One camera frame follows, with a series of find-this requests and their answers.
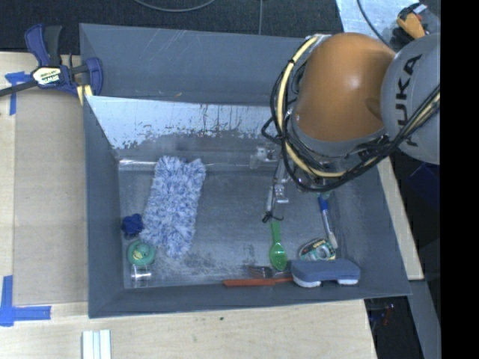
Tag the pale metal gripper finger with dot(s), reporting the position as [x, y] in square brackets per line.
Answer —
[269, 200]
[281, 196]

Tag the grey metal bin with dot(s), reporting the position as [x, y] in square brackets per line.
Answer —
[224, 208]

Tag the blue and white pen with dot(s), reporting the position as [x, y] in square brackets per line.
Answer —
[326, 219]

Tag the green plastic spoon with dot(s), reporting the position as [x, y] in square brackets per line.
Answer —
[278, 254]

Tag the green and white tape dispenser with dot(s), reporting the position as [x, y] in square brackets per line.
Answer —
[317, 251]

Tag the blue and white fluffy duster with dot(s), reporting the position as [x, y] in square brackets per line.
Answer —
[173, 204]

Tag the dark blue flower-shaped toy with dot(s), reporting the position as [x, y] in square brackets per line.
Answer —
[131, 225]

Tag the clear glass jar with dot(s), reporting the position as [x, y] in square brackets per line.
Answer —
[140, 275]

